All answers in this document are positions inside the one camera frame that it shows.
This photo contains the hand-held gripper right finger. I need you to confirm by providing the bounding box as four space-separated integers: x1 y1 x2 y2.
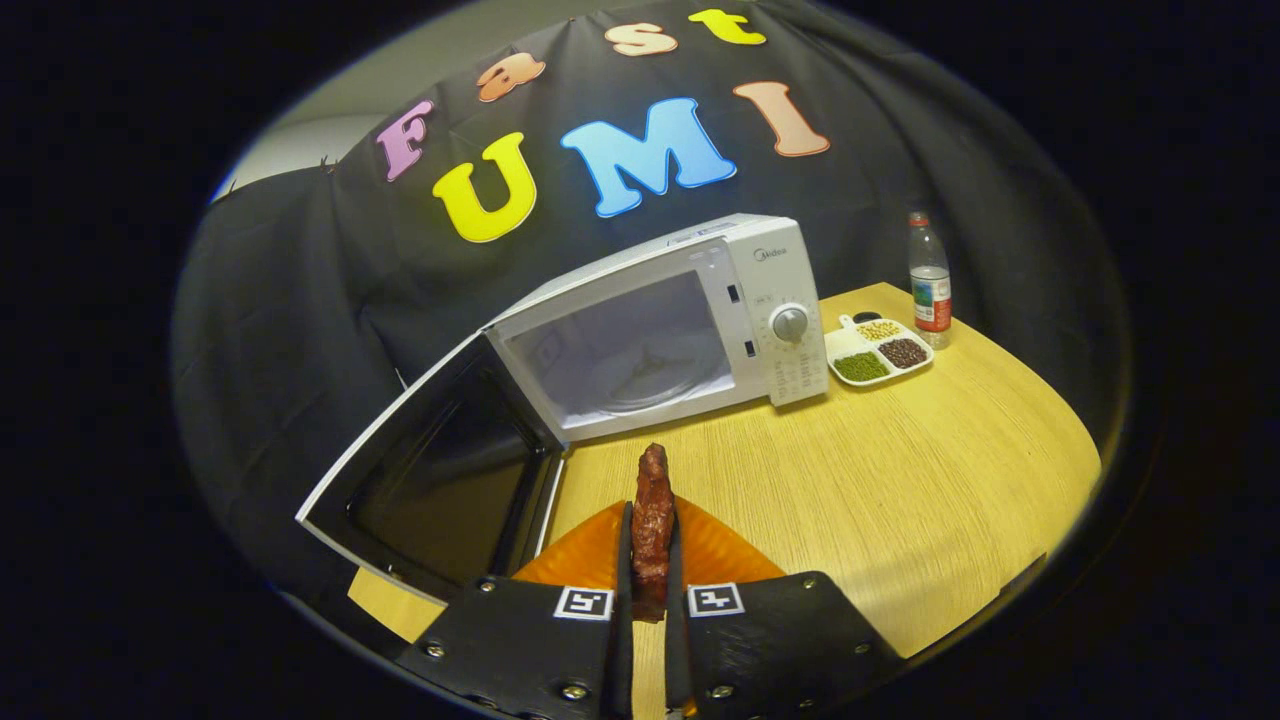
663 495 906 716

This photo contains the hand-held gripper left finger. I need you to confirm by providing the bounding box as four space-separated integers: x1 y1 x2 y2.
395 500 636 720

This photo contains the brown meat piece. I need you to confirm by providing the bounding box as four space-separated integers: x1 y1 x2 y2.
630 443 677 623

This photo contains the white toaster oven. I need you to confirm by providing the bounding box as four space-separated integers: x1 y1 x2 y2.
295 213 831 608

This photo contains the white divided dish with beans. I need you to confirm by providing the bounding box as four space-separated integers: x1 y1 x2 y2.
824 314 936 388

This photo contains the clear plastic water bottle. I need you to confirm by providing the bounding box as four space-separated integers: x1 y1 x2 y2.
908 211 953 351

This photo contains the black backdrop cloth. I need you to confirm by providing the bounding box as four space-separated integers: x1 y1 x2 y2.
170 0 1131 601

